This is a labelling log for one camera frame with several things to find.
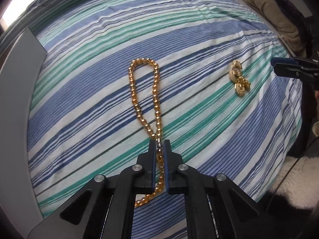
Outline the amber bead necklace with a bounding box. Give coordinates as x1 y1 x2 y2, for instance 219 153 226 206
128 58 165 208

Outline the beige cushion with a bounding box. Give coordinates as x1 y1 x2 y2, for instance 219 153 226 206
243 0 305 54

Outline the white fluffy rug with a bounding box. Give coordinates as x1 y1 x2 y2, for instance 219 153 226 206
268 157 319 209

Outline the striped blue green bedsheet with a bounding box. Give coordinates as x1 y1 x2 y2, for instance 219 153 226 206
1 0 302 238

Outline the grey bed side panel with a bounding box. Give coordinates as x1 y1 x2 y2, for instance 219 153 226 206
1 28 47 238

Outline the gold disc chain jewelry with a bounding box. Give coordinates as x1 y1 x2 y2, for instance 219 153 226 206
228 60 251 97

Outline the black cable on floor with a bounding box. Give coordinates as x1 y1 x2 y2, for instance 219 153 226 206
270 134 319 200

